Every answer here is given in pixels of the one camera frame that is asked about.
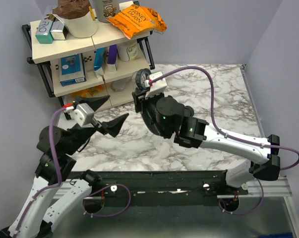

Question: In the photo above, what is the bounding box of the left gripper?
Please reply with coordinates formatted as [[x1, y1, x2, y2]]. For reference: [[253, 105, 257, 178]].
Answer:
[[64, 95, 129, 156]]

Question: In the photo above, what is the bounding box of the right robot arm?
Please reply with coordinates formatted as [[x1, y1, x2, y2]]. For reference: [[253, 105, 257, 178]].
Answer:
[[132, 89, 280, 194]]

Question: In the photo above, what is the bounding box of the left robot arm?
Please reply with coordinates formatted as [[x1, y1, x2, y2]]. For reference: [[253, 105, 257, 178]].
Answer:
[[0, 95, 128, 238]]

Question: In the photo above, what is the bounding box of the orange snack bag lower shelf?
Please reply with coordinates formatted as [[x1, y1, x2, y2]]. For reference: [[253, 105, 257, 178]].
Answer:
[[71, 85, 104, 98]]

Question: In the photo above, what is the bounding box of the grey white item lower shelf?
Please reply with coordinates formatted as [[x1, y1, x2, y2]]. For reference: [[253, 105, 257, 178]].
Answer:
[[111, 77, 131, 92]]

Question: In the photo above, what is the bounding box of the beige black shelf rack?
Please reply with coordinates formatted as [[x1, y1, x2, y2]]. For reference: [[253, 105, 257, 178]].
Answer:
[[22, 21, 155, 110]]

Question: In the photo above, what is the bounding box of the blue razor box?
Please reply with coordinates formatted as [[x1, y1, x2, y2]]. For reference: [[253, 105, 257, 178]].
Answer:
[[59, 54, 87, 87]]

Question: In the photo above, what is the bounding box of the blue white tube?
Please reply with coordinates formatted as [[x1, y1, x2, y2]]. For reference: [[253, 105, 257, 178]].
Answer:
[[93, 48, 105, 77]]

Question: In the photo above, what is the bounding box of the white yellow cup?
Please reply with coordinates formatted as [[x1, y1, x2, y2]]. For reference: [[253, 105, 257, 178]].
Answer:
[[117, 40, 138, 62]]

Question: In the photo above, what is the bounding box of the purple white tube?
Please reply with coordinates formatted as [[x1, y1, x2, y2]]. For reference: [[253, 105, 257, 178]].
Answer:
[[107, 45, 118, 72]]

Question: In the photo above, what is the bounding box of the orange honey dijon chip bag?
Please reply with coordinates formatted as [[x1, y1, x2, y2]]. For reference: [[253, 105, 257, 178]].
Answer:
[[108, 4, 167, 40]]

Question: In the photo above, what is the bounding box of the silver white box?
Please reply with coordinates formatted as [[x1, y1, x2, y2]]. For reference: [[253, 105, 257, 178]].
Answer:
[[50, 21, 68, 41]]

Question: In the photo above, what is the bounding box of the teal white box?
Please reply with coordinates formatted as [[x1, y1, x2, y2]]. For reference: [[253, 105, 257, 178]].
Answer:
[[35, 19, 54, 44]]

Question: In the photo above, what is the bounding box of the white skull cup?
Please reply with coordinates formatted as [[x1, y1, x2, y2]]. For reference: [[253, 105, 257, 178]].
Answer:
[[93, 0, 120, 23]]

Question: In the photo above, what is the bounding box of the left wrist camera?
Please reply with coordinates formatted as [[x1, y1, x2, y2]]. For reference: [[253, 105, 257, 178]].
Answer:
[[70, 103, 95, 127]]

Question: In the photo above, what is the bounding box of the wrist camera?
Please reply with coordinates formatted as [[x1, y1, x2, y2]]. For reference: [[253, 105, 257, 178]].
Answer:
[[144, 71, 167, 99], [70, 103, 95, 127]]

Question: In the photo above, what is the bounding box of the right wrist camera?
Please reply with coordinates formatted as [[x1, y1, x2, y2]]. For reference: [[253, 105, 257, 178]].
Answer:
[[144, 71, 167, 99]]

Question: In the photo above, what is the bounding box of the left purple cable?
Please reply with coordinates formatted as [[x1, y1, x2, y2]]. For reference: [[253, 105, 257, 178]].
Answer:
[[15, 104, 132, 236]]

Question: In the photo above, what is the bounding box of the purple cable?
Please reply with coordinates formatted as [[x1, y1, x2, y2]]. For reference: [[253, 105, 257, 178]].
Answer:
[[15, 104, 132, 236], [146, 66, 299, 216]]

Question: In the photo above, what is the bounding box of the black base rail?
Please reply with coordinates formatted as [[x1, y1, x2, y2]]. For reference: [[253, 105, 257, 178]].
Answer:
[[69, 169, 250, 207]]

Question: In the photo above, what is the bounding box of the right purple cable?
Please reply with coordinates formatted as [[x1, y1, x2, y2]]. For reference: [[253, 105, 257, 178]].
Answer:
[[146, 66, 299, 216]]

